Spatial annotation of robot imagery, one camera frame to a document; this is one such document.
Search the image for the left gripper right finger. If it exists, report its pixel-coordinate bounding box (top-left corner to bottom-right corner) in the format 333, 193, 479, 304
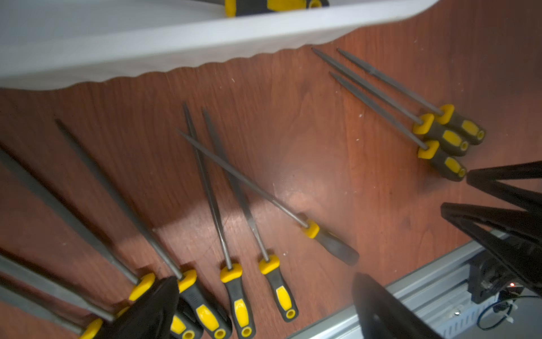
352, 273, 440, 338

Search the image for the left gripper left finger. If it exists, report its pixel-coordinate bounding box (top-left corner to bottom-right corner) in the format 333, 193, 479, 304
96, 277, 179, 338

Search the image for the black handled round file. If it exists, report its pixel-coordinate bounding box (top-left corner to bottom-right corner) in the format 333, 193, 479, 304
176, 129, 360, 266

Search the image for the file yellow black handle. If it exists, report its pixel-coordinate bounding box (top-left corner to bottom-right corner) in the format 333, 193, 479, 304
330, 72, 467, 182
206, 0, 330, 18
312, 48, 469, 156
337, 49, 486, 145

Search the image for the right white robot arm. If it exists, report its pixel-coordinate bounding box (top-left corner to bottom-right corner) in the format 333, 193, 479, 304
440, 161, 541, 295

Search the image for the flat file far left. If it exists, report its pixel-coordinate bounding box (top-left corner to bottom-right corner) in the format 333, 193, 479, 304
1, 285, 104, 338

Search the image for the flat file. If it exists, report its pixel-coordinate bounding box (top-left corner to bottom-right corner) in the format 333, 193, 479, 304
1, 285, 104, 338
1, 255, 117, 322

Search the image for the white rectangular storage box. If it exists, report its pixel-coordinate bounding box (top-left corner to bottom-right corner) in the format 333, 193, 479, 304
1, 1, 432, 90

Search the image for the right controller board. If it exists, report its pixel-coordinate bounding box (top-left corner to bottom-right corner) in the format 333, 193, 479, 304
476, 282, 541, 331

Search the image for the aluminium mounting rail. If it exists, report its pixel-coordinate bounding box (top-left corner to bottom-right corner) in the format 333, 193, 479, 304
287, 236, 542, 339

